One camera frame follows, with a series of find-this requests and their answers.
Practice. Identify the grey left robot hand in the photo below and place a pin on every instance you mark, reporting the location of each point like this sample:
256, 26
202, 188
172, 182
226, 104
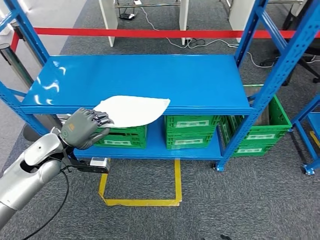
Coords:
78, 129

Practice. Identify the white curved plastic part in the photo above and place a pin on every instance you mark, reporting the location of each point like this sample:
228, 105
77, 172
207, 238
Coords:
132, 111

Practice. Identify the blue metal shelf rack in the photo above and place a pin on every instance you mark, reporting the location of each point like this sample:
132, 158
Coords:
149, 79
302, 139

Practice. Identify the red barrier belt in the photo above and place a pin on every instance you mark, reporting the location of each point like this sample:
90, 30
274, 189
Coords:
124, 33

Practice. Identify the white desk with metal bar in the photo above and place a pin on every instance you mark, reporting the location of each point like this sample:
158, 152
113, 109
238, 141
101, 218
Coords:
109, 20

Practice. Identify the black router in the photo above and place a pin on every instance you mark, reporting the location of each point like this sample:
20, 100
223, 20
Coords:
127, 16

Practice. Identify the white power adapter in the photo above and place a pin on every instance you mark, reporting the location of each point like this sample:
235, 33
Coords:
137, 1

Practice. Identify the white power strip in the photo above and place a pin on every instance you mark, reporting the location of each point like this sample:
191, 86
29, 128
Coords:
188, 41

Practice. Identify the white desk with metal legs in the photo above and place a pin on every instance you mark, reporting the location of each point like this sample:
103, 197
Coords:
240, 16

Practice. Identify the large green plastic crate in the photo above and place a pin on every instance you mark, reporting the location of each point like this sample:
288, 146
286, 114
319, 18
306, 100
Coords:
280, 116

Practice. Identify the black office chair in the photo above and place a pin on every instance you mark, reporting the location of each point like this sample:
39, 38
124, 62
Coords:
295, 16

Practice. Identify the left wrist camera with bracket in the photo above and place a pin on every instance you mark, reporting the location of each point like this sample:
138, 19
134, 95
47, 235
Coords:
98, 163

